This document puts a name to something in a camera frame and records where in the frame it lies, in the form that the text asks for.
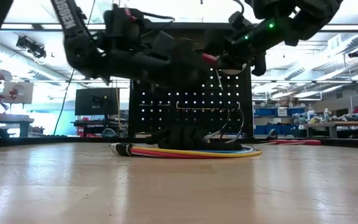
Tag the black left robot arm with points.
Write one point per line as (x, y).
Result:
(82, 53)

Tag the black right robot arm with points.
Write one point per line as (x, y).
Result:
(291, 21)

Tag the black peg board stand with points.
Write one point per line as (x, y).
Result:
(135, 124)

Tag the white poster board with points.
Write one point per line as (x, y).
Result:
(26, 96)

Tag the blue bin shelving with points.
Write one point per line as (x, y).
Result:
(263, 112)

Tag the black work glove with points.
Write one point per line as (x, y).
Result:
(179, 137)

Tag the black glove with grey cuff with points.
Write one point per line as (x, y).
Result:
(225, 146)

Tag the black monitor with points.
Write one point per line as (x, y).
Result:
(85, 102)

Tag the cluttered wooden table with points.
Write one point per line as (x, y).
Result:
(337, 124)

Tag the black overhead beam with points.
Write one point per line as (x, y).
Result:
(26, 27)

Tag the wooden workbench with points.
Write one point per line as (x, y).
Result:
(11, 119)

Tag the black ceiling camera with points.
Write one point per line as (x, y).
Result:
(355, 53)

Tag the black aluminium table frame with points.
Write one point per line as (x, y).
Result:
(353, 142)

